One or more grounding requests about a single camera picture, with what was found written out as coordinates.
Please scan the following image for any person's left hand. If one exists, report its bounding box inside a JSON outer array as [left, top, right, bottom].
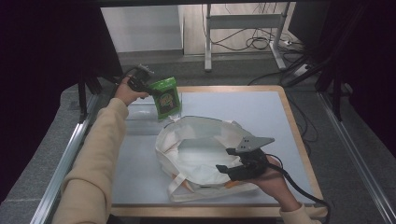
[[114, 76, 150, 107]]

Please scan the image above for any white panel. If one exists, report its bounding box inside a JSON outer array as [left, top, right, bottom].
[[100, 5, 185, 54]]

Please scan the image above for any white printed canvas tote bag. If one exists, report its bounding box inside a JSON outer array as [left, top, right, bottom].
[[154, 115, 266, 203]]

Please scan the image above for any person's right hand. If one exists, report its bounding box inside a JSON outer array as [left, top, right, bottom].
[[247, 155, 302, 214]]

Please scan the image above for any green snack packet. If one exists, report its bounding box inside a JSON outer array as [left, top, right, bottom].
[[148, 76, 183, 121]]

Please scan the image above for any dark curtain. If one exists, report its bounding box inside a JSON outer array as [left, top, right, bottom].
[[323, 0, 396, 158], [0, 0, 125, 203]]

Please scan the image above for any clear plastic container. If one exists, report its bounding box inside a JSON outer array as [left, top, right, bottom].
[[124, 91, 185, 137]]

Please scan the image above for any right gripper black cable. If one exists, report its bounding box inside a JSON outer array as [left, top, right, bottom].
[[264, 153, 332, 224]]

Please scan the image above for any white power strip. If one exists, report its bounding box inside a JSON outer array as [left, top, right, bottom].
[[292, 63, 313, 77]]

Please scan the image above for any aluminium rail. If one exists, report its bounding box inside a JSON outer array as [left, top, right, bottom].
[[317, 91, 396, 224], [29, 92, 101, 224]]

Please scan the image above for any tangle of black floor cables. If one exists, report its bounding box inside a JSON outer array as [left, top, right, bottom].
[[210, 27, 301, 52]]

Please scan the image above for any white metal desk frame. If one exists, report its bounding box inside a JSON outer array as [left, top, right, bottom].
[[204, 3, 292, 73]]

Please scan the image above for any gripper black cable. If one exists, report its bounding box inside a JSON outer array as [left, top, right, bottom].
[[106, 65, 142, 94], [264, 153, 332, 224]]

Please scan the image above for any black metal stand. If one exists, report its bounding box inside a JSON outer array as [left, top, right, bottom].
[[315, 60, 353, 123], [77, 70, 126, 123]]

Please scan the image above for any thin black floor cable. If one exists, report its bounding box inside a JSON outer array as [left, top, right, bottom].
[[286, 92, 319, 157]]

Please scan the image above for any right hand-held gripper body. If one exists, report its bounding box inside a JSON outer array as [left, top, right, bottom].
[[228, 135, 276, 182]]

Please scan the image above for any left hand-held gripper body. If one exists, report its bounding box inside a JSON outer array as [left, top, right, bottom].
[[126, 63, 155, 93]]

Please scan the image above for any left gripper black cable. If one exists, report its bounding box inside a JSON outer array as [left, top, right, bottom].
[[106, 65, 142, 94]]

